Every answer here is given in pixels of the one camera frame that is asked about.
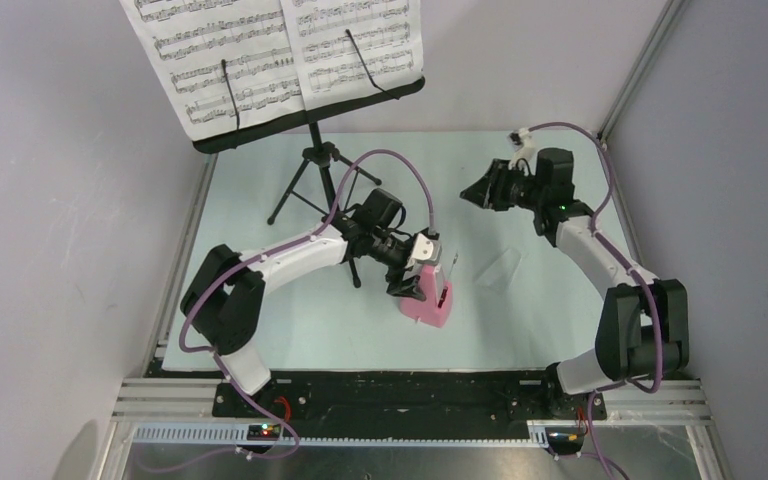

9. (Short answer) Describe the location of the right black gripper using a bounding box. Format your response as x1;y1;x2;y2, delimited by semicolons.
459;158;544;212

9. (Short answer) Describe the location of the pink metronome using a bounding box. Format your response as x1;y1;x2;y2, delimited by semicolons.
398;262;454;328

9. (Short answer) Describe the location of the clear plastic metronome cover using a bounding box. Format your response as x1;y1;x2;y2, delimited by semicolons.
475;248;522;292

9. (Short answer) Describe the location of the black perforated music stand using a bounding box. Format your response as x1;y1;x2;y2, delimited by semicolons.
191;76;427;290

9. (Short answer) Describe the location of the white sheet music page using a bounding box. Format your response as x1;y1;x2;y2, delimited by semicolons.
281;0;424;110
121;0;304;141

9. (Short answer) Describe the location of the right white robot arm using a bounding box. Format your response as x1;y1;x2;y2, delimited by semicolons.
460;147;689;418

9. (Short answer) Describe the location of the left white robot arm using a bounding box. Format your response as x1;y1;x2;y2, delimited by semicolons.
179;188;440;417

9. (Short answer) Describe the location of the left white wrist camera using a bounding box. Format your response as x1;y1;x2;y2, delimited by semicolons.
406;232;442;269

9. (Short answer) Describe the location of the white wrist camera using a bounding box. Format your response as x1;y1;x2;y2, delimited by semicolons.
508;128;536;170
406;232;442;269

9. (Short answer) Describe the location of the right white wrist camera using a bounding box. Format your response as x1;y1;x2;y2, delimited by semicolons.
508;128;536;170

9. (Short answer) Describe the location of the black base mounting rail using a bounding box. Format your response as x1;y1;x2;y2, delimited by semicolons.
211;368;611;444

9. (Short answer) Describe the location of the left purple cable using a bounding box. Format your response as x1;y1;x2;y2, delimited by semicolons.
178;148;438;458

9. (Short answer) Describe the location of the purple cable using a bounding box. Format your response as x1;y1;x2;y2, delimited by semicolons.
526;121;665;480
178;148;438;458

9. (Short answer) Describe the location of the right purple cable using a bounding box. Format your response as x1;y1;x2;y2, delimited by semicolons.
526;121;665;480

